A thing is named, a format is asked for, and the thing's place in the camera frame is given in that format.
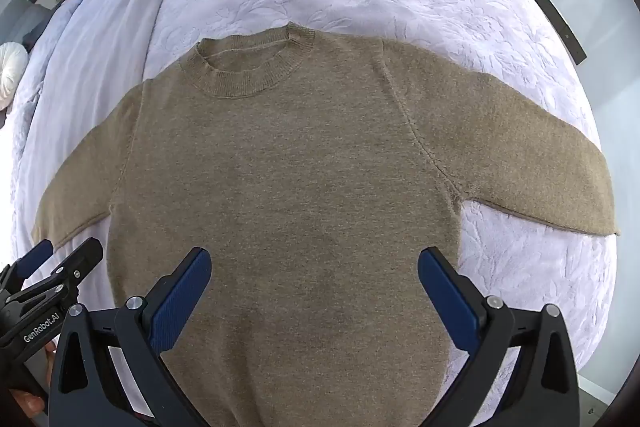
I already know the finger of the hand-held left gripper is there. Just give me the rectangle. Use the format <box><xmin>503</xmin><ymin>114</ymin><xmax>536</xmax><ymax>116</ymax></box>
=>
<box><xmin>2</xmin><ymin>237</ymin><xmax>104</xmax><ymax>308</ymax></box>
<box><xmin>0</xmin><ymin>238</ymin><xmax>55</xmax><ymax>294</ymax></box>

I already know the grey sofa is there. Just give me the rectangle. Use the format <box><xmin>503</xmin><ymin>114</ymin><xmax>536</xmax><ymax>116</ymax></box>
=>
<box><xmin>0</xmin><ymin>0</ymin><xmax>51</xmax><ymax>52</ymax></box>

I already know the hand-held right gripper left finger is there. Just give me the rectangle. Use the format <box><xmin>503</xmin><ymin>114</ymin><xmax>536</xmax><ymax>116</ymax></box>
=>
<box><xmin>48</xmin><ymin>247</ymin><xmax>213</xmax><ymax>427</ymax></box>

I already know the olive brown knit sweater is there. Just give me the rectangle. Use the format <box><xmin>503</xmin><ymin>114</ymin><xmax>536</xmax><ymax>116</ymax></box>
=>
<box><xmin>31</xmin><ymin>22</ymin><xmax>621</xmax><ymax>427</ymax></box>

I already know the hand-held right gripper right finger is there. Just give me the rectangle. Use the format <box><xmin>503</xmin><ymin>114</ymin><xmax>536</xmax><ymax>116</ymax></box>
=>
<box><xmin>417</xmin><ymin>247</ymin><xmax>581</xmax><ymax>427</ymax></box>

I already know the black flat bar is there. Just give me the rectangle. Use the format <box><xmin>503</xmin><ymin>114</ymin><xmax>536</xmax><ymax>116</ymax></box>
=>
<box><xmin>530</xmin><ymin>0</ymin><xmax>587</xmax><ymax>66</ymax></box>

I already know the light blue duvet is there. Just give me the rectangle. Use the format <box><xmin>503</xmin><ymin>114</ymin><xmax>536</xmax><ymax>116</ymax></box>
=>
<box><xmin>10</xmin><ymin>0</ymin><xmax>181</xmax><ymax>248</ymax></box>

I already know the person's left hand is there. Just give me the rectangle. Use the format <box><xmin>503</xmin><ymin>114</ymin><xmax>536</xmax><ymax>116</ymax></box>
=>
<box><xmin>10</xmin><ymin>339</ymin><xmax>58</xmax><ymax>417</ymax></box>

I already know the round white pillow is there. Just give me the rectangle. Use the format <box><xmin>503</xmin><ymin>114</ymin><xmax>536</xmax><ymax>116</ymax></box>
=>
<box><xmin>0</xmin><ymin>43</ymin><xmax>28</xmax><ymax>112</ymax></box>

